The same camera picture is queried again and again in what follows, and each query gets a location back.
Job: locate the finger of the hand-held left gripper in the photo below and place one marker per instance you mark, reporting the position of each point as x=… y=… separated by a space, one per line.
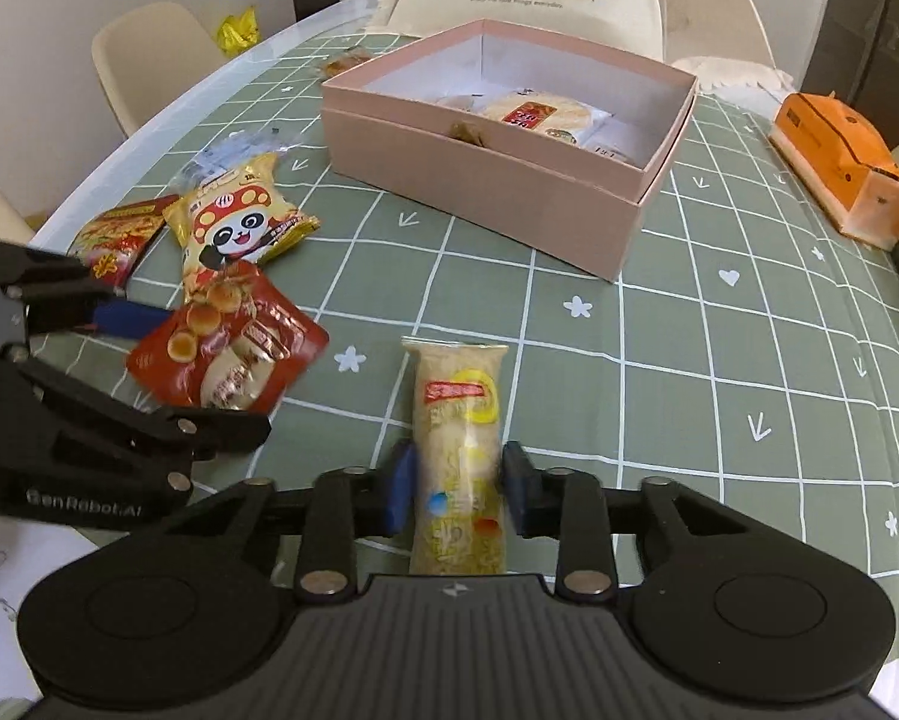
x=209 y=431
x=131 y=321

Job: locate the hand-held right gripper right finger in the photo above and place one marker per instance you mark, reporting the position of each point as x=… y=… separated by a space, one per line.
x=515 y=487

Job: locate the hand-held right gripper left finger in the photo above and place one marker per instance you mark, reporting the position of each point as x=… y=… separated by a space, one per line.
x=403 y=487

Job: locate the large red snack packet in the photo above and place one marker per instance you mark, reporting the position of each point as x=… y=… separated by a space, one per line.
x=224 y=360

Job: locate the long beige snack packet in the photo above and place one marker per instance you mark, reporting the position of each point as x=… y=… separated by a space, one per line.
x=457 y=420

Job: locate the pink cardboard box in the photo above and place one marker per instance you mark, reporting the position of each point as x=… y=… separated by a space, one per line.
x=494 y=187

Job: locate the white rice cracker packet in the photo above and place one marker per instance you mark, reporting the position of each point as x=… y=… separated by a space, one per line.
x=547 y=116

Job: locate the small red snack packet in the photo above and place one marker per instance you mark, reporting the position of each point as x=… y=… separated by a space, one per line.
x=119 y=236

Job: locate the yellow panda snack packet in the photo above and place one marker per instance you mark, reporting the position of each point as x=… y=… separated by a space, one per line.
x=232 y=232

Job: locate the clear blue-white snack packet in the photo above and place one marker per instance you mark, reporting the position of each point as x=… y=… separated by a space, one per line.
x=224 y=157

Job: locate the green checked tablecloth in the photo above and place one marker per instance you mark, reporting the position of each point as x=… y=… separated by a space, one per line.
x=682 y=390

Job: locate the beige chair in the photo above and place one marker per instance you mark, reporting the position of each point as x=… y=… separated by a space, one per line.
x=157 y=52

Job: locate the yellow plastic bag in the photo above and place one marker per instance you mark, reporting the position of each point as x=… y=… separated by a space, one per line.
x=238 y=31

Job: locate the small brown snack packet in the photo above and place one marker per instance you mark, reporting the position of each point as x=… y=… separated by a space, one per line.
x=347 y=64

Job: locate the printed white food cover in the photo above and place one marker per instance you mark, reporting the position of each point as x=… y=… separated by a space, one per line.
x=434 y=0

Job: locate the orange cardboard box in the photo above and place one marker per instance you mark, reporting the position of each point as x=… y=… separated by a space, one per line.
x=832 y=157

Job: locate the dark glass cabinet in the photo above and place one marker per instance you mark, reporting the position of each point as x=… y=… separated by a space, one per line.
x=869 y=15

